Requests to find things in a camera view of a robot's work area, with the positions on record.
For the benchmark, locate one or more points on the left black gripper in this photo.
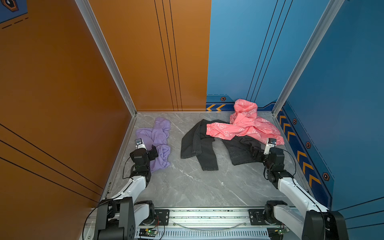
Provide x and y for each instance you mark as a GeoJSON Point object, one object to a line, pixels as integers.
{"type": "Point", "coordinates": [152, 154]}

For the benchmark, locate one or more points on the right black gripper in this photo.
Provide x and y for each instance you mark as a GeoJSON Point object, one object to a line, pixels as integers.
{"type": "Point", "coordinates": [260, 153]}

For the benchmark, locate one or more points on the purple cloth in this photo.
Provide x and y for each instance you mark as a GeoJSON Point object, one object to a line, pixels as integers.
{"type": "Point", "coordinates": [157, 136]}

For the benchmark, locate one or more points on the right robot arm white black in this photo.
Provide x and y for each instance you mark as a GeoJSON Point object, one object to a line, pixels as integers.
{"type": "Point", "coordinates": [314, 221]}

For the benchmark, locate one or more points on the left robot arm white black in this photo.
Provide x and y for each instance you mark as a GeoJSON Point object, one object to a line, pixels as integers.
{"type": "Point", "coordinates": [118, 217]}

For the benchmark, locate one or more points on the pink patterned cloth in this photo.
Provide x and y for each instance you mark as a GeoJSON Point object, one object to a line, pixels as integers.
{"type": "Point", "coordinates": [245, 122]}

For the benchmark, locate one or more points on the black denim garment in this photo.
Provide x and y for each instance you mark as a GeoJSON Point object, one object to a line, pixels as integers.
{"type": "Point", "coordinates": [196, 143]}

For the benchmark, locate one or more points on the left green circuit board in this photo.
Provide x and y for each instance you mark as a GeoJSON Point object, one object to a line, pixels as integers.
{"type": "Point", "coordinates": [148, 233]}

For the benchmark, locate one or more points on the right small circuit board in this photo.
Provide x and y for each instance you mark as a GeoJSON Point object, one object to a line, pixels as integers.
{"type": "Point", "coordinates": [281, 231]}

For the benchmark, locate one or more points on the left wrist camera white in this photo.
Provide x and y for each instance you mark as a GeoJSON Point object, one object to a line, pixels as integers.
{"type": "Point", "coordinates": [139, 144]}

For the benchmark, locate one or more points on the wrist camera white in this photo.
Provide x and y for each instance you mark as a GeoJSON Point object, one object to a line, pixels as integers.
{"type": "Point", "coordinates": [139, 144]}
{"type": "Point", "coordinates": [271, 143]}

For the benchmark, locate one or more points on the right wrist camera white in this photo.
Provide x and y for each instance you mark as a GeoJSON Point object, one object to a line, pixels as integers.
{"type": "Point", "coordinates": [271, 143]}

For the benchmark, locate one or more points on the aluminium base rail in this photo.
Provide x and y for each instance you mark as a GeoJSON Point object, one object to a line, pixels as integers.
{"type": "Point", "coordinates": [214, 223]}

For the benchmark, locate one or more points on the left aluminium corner post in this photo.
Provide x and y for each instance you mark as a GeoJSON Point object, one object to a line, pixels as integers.
{"type": "Point", "coordinates": [101, 42]}

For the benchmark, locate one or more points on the aluminium corner post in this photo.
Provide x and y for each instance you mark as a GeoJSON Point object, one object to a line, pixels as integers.
{"type": "Point", "coordinates": [101, 42]}
{"type": "Point", "coordinates": [315, 39]}

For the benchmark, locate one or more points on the right aluminium corner post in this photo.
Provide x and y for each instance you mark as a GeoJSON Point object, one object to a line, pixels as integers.
{"type": "Point", "coordinates": [315, 39]}

